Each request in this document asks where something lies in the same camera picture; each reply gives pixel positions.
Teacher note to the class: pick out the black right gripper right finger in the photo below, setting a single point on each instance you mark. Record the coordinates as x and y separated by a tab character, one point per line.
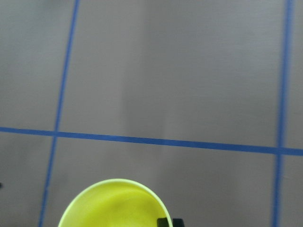
178	222

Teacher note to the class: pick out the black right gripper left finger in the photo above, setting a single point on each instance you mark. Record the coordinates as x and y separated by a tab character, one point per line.
162	222

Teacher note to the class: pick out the yellow cup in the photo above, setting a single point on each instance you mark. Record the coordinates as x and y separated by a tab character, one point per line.
115	203

